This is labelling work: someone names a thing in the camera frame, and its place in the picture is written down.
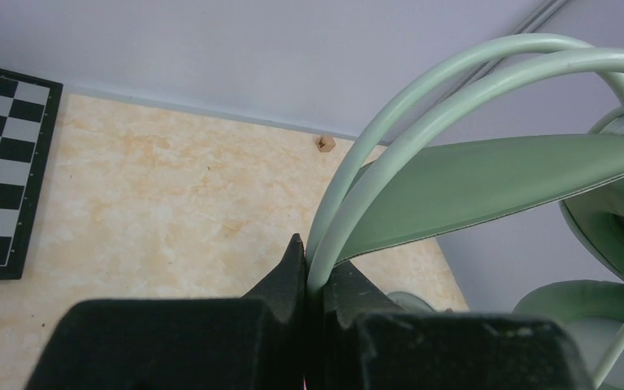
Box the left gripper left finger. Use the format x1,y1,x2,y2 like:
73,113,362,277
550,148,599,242
26,235,306,389

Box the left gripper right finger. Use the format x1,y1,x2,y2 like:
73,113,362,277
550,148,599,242
323,262,592,389

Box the mint green headphones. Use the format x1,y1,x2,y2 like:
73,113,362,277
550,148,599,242
304,33,624,389

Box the small wooden cube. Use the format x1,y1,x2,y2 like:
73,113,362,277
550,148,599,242
315,135,336,153

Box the black white checkerboard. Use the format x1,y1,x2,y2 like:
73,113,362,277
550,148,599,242
0,69,63,280

